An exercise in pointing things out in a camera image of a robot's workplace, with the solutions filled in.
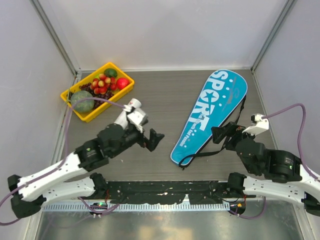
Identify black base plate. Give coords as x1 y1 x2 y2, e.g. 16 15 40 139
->
105 180 245 205

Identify dark purple grapes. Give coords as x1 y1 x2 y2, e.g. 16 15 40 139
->
79 83 114 110

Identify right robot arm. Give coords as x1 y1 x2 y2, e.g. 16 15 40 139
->
211 119 320 216

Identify yellow plastic bin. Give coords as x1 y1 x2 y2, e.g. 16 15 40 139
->
60 61 135 123

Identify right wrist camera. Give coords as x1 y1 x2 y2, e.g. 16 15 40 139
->
242 113 270 136

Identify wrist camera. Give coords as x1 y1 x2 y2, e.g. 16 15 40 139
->
123 105 148 133
242 113 270 136

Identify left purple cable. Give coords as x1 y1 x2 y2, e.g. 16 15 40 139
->
0 97 131 226

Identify white shuttlecock tube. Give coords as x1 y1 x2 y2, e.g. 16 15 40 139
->
114 98 142 130

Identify white cable duct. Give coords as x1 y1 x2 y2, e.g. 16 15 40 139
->
43 201 230 212

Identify red apple in bin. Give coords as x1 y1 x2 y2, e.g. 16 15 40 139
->
116 77 130 90

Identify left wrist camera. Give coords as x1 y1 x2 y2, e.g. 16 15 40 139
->
123 105 148 133

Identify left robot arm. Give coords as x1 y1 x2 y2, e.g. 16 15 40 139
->
7 123 164 219

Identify blue racket bag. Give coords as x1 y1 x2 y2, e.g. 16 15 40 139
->
170 69 248 168

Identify green melon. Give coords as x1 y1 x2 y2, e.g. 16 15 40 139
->
70 90 95 113

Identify red cherry bunch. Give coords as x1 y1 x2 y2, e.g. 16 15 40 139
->
89 73 118 95

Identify green lime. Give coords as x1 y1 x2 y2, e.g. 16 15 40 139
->
104 68 118 78

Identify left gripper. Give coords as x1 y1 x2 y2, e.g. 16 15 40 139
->
110 124 165 158

